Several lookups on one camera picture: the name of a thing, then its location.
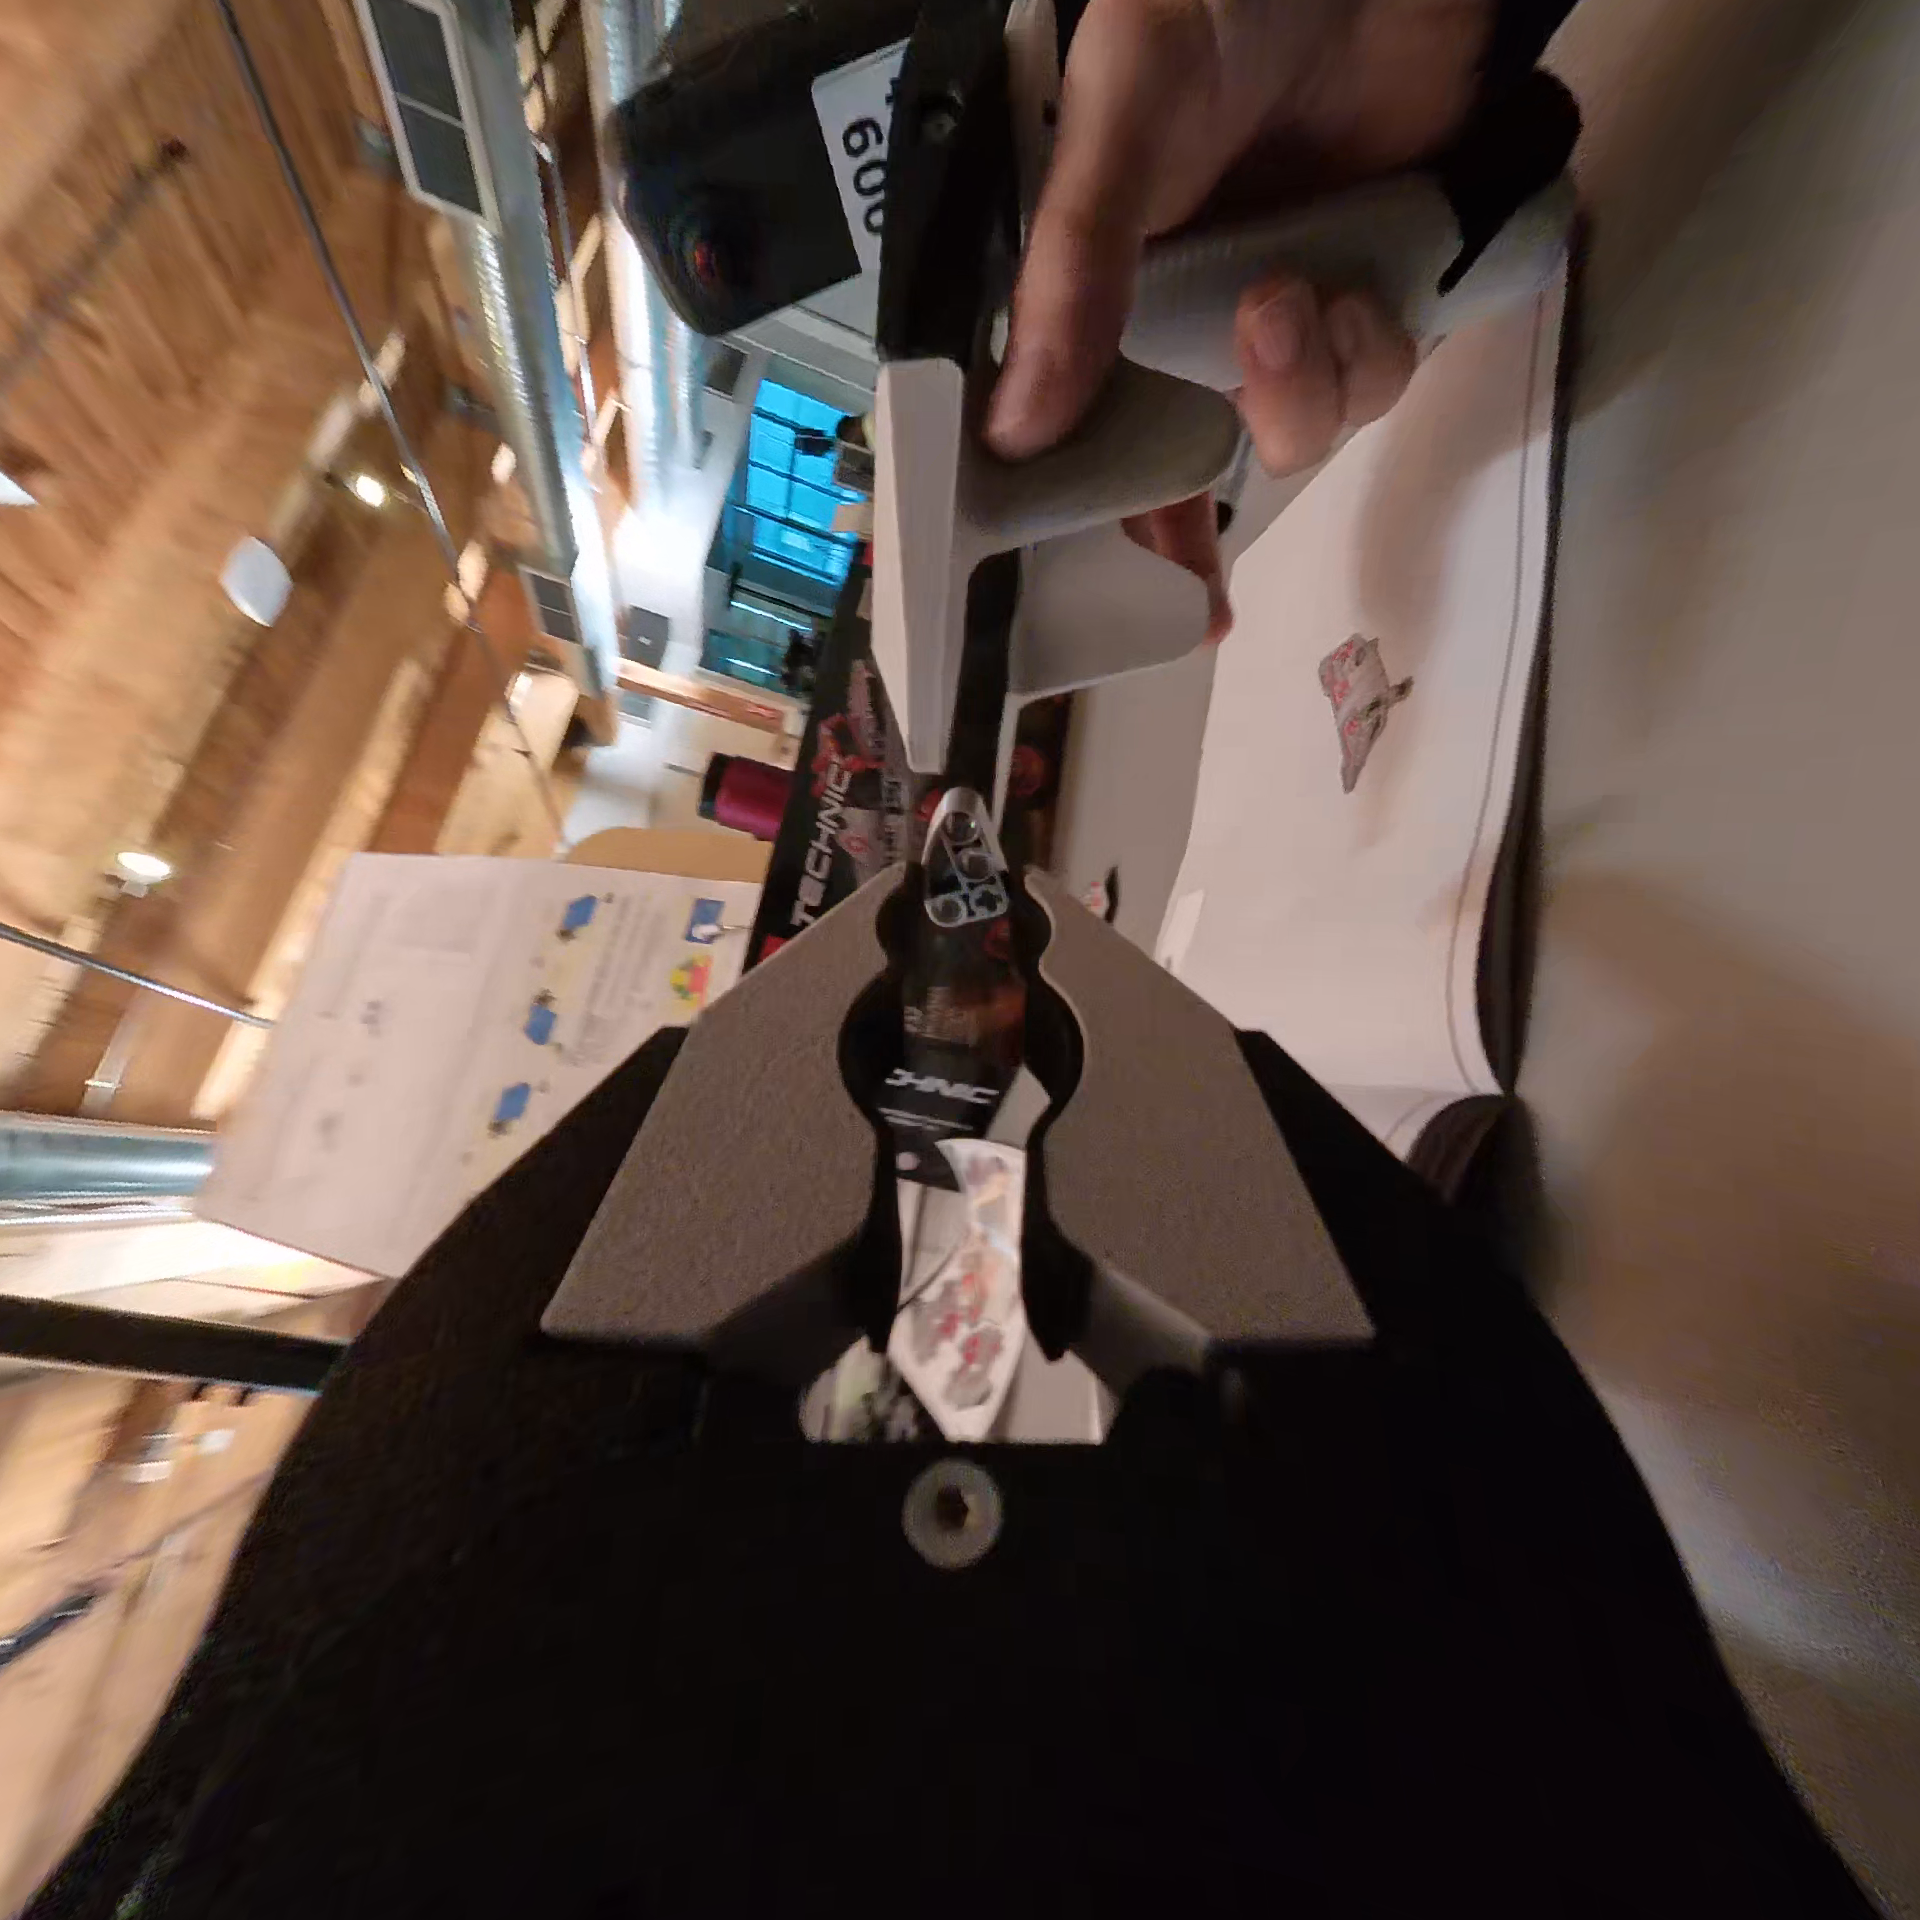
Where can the black toy box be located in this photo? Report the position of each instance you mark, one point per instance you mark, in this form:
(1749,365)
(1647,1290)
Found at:
(820,839)

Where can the grey toy beam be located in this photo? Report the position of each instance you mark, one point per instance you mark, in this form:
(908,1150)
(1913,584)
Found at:
(962,850)

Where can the black metal bar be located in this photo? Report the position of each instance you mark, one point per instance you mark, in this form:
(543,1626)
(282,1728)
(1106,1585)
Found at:
(150,1342)

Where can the pink bottle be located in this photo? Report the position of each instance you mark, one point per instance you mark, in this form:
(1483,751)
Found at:
(743,796)

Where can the white vent grille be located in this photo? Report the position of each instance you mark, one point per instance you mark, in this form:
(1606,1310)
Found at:
(553,605)
(428,106)

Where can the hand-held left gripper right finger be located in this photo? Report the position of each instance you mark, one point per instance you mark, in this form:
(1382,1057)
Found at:
(1202,1185)

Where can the grey desk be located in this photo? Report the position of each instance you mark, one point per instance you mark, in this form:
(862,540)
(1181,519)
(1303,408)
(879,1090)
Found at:
(1724,600)

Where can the toy sticker sheet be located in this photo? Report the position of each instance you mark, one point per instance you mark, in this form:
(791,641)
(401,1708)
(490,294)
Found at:
(962,1276)

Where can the person's right hand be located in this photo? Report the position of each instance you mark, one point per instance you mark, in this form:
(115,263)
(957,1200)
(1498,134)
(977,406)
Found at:
(1277,106)

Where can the white instruction booklet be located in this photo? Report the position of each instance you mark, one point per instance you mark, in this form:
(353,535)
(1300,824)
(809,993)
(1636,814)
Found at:
(1350,901)

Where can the blue window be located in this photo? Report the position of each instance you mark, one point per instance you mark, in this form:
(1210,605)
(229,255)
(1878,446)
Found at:
(787,495)

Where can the round white ceiling lamp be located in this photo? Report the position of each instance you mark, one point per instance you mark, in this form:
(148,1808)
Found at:
(259,582)

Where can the silver ceiling duct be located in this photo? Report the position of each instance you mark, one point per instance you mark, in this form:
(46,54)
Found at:
(517,376)

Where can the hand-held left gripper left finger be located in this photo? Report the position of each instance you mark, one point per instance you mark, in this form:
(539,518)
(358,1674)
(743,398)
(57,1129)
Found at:
(706,1185)

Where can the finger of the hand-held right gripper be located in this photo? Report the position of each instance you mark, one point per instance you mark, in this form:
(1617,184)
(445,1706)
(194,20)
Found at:
(923,524)
(990,646)

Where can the white printed paper sheet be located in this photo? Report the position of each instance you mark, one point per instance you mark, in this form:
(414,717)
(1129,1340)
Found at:
(421,1049)

